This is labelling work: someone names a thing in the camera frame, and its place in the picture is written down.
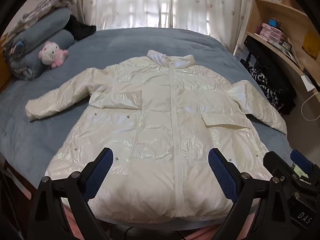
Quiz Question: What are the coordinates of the blue plush bed blanket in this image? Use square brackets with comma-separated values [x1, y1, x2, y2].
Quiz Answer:
[0, 27, 288, 230]

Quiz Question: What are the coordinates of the white shiny puffer jacket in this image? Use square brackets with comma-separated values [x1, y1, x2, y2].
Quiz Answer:
[25, 49, 288, 224]

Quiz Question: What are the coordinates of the black fluffy cloth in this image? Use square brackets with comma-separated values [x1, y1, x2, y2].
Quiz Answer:
[65, 14, 97, 41]

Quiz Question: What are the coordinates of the white cardboard box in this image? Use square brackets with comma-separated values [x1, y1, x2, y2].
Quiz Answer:
[235, 45, 250, 60]

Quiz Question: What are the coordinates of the black and white patterned cloth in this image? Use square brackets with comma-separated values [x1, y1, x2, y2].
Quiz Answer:
[247, 66, 280, 110]

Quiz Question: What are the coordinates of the black bag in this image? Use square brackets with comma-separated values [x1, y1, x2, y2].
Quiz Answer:
[244, 35, 297, 115]

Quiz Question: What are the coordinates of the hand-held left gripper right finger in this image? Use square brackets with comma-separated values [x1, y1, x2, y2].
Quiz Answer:
[208, 148, 293, 240]

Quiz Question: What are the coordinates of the white and pink plush toy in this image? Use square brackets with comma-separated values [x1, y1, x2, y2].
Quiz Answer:
[38, 41, 69, 69]

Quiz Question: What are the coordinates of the wooden shelf unit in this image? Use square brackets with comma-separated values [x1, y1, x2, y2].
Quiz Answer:
[232, 0, 320, 100]

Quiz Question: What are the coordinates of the grey patterned folded blanket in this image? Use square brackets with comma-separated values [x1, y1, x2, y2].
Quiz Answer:
[6, 0, 78, 38]

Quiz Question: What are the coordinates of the yellow paper sheet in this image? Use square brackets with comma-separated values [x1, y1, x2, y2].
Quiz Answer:
[302, 31, 320, 59]

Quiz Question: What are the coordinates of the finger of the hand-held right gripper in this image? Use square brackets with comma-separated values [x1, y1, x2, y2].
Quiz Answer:
[290, 149, 319, 195]
[263, 151, 294, 180]

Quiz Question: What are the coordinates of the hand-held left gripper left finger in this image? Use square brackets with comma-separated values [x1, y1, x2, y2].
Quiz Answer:
[29, 147, 114, 240]

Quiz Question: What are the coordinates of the white paper note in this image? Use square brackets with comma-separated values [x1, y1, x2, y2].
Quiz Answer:
[301, 73, 316, 92]

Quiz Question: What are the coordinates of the white cable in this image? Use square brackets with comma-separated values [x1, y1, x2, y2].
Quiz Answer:
[301, 94, 318, 122]

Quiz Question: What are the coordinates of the row of picture cards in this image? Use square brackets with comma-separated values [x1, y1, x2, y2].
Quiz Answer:
[280, 38, 300, 65]

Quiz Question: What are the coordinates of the white leaf-print sheer curtain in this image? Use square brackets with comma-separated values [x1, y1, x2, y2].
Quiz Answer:
[72, 0, 258, 53]

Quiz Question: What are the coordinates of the stack of pink drawer boxes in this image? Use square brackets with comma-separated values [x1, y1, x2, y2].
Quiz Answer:
[260, 22, 288, 46]

